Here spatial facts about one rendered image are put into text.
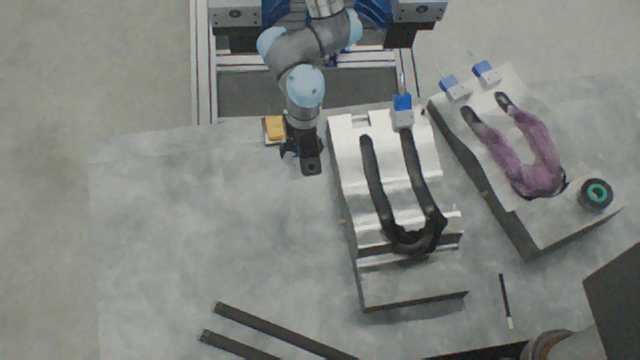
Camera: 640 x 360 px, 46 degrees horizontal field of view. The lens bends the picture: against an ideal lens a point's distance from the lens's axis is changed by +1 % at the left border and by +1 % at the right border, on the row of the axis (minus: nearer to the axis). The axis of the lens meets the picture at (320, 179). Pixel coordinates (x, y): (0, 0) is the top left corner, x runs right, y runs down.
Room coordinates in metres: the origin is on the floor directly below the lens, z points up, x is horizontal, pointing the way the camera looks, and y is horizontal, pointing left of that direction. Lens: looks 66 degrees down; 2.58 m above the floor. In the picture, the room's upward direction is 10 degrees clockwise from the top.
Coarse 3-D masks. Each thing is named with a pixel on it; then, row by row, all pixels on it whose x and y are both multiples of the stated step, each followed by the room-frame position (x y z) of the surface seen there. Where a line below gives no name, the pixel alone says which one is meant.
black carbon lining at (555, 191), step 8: (496, 96) 1.09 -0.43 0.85; (504, 96) 1.10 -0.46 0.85; (504, 104) 1.07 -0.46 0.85; (512, 104) 1.07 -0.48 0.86; (464, 112) 1.03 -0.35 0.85; (472, 112) 1.03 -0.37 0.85; (504, 112) 1.04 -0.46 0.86; (464, 120) 1.00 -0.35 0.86; (472, 120) 1.01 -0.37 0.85; (480, 120) 1.01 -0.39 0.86; (560, 184) 0.85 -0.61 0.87; (568, 184) 0.84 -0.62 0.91; (552, 192) 0.83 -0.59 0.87; (560, 192) 0.83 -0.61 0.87; (528, 200) 0.79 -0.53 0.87
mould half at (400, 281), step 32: (384, 128) 0.91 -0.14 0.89; (416, 128) 0.93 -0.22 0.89; (352, 160) 0.81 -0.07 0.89; (384, 160) 0.83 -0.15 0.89; (352, 192) 0.72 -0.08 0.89; (448, 192) 0.76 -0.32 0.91; (352, 224) 0.63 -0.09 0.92; (416, 224) 0.65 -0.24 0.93; (448, 224) 0.66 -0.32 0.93; (352, 256) 0.58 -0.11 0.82; (384, 256) 0.58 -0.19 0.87; (448, 256) 0.61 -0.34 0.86; (384, 288) 0.50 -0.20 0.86; (416, 288) 0.52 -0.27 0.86; (448, 288) 0.53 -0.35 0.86
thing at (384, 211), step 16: (368, 144) 0.86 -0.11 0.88; (368, 160) 0.82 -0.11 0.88; (416, 160) 0.84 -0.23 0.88; (368, 176) 0.78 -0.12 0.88; (416, 176) 0.80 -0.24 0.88; (384, 192) 0.73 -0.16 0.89; (416, 192) 0.75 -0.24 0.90; (384, 208) 0.68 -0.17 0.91; (432, 208) 0.70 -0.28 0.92; (384, 224) 0.65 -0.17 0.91; (432, 224) 0.67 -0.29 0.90; (400, 240) 0.62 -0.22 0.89; (416, 240) 0.63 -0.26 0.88; (432, 240) 0.63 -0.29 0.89; (400, 256) 0.58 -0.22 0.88; (416, 256) 0.59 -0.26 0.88
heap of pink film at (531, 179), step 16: (512, 112) 1.03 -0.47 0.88; (528, 112) 1.03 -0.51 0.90; (480, 128) 0.97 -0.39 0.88; (496, 128) 0.97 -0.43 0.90; (528, 128) 0.97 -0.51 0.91; (544, 128) 0.98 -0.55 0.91; (496, 144) 0.91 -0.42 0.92; (544, 144) 0.94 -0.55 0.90; (496, 160) 0.87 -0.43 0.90; (512, 160) 0.88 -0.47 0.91; (544, 160) 0.90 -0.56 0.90; (560, 160) 0.92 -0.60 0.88; (512, 176) 0.84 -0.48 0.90; (528, 176) 0.85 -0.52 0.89; (544, 176) 0.86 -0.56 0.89; (560, 176) 0.87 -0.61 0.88; (528, 192) 0.81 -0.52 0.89; (544, 192) 0.82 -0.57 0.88
